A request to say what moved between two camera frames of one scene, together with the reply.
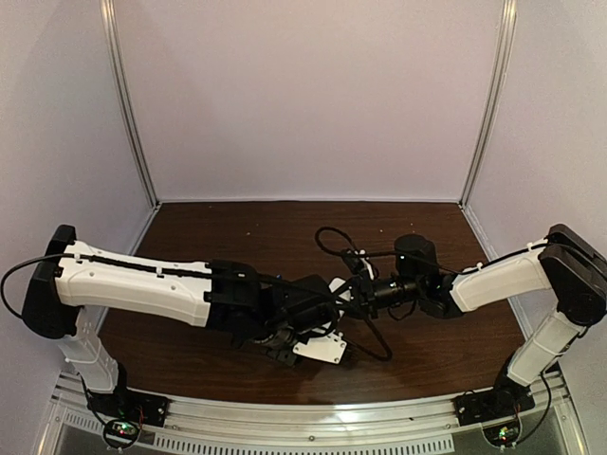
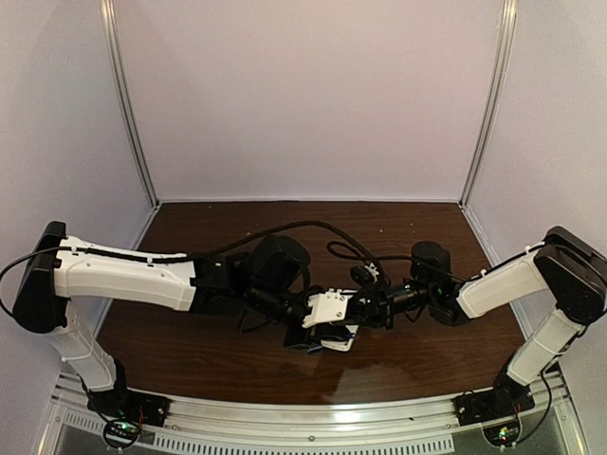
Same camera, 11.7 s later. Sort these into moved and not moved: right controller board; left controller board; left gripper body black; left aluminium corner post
Moved: left gripper body black
Not moved: left controller board; right controller board; left aluminium corner post
